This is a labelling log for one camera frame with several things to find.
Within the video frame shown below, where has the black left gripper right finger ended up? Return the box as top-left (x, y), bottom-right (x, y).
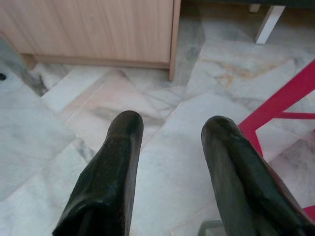
top-left (201, 116), bottom-right (315, 236)

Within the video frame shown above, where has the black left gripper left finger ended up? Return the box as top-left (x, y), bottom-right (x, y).
top-left (53, 110), bottom-right (144, 236)

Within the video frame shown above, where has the light wooden cabinet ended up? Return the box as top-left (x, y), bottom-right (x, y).
top-left (0, 0), bottom-right (182, 81)

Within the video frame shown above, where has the red metal frame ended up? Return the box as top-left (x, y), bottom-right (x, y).
top-left (237, 59), bottom-right (315, 222)

